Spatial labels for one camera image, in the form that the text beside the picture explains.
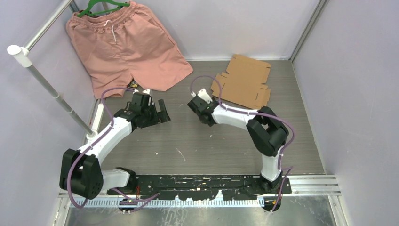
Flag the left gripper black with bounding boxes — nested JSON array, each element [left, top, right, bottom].
[[141, 99, 170, 128]]

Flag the brown cardboard box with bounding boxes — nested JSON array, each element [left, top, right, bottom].
[[211, 54, 271, 109]]

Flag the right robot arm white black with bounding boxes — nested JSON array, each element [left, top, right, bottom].
[[187, 96, 289, 194]]

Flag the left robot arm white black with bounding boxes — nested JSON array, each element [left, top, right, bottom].
[[59, 91, 170, 200]]

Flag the small colourful object under shorts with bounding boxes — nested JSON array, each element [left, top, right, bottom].
[[128, 80, 138, 89]]

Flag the pink shorts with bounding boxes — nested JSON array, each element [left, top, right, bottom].
[[66, 1, 193, 99]]

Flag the green clothes hanger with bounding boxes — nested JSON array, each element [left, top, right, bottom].
[[77, 0, 130, 17]]

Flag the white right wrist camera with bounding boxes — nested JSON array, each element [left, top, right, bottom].
[[197, 89, 213, 104]]

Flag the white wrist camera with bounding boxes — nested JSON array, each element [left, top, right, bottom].
[[132, 89, 153, 106], [197, 89, 213, 104]]

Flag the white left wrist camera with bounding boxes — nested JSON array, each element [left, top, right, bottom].
[[132, 89, 153, 106]]

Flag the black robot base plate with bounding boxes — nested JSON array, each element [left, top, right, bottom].
[[107, 175, 292, 211]]

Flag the slotted aluminium rail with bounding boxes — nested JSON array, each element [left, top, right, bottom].
[[85, 197, 264, 208]]

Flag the metal clothes rail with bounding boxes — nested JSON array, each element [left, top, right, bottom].
[[7, 0, 100, 140]]

